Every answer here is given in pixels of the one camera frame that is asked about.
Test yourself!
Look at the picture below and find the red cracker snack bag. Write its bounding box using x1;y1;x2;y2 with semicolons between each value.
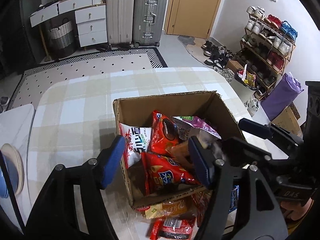
141;152;200;196

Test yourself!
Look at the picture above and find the red oreo cookie packet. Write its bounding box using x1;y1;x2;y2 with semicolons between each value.
150;110;180;156

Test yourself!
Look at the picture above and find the blue oreo cookie packet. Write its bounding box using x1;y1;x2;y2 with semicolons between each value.
229;185;239;213

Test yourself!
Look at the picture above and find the orange cracker packet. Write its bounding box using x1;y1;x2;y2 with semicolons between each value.
136;196;193;219

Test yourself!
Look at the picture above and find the small red chocolate packet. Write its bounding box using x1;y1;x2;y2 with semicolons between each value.
150;216;196;240

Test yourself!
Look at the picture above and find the right hand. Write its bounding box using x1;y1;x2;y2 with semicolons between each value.
280;198;314;234

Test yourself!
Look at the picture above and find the white sneaker on floor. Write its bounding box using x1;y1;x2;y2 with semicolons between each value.
244;97;259;117

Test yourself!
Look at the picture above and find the white noodle bag in box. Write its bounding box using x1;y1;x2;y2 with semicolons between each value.
119;123;152;169

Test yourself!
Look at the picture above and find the purple snack bag in box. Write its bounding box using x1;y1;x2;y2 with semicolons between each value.
172;116;221;140

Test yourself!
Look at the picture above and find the brown cardboard SF box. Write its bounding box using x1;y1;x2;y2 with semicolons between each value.
113;91;244;209

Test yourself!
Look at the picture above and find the wooden shoe rack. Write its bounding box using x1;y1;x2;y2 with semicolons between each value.
235;13;296;100

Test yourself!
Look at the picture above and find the stack of blue bowls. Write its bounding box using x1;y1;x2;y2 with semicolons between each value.
0;153;9;199

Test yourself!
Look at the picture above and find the door mat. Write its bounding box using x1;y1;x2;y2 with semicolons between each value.
178;35;207;63

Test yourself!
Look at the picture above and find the woven laundry basket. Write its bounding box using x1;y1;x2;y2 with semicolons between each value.
49;18;76;59

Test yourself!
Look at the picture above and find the wooden door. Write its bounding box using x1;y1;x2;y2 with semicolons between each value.
164;0;221;39

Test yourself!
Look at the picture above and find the white drawer desk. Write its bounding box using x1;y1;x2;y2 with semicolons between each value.
30;0;107;47

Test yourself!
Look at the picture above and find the silver suitcase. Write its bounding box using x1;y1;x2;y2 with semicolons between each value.
132;0;167;48

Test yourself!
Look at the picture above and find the beige suitcase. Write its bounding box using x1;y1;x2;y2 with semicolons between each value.
106;0;134;44

